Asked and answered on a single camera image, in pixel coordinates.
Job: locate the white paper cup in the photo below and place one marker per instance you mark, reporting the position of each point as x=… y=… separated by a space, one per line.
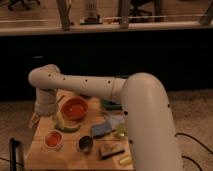
x=57 y=147

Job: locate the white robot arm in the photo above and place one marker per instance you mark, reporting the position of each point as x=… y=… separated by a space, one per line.
x=148 y=117

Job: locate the black office chair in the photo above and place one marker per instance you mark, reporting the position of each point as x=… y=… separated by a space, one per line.
x=136 y=10

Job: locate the small metal cup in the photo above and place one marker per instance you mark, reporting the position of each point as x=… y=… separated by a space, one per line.
x=85 y=144

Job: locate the green cucumber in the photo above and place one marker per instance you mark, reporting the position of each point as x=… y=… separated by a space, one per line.
x=67 y=129

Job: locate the red apple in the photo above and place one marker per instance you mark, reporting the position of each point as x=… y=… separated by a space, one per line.
x=53 y=139

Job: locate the orange bowl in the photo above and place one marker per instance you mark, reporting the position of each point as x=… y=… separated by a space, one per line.
x=74 y=109

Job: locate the brown block eraser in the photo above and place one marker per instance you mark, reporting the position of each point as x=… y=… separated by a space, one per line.
x=108 y=150

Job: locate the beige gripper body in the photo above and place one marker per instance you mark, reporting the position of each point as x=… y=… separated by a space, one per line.
x=55 y=118

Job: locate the wooden table leg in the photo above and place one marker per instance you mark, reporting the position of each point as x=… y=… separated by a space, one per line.
x=64 y=14

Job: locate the grey cloth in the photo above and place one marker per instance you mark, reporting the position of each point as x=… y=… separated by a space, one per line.
x=114 y=121

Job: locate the black stand post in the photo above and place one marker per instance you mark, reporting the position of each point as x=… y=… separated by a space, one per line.
x=14 y=145

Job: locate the green plastic tray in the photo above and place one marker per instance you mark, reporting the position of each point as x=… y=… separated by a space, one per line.
x=108 y=105

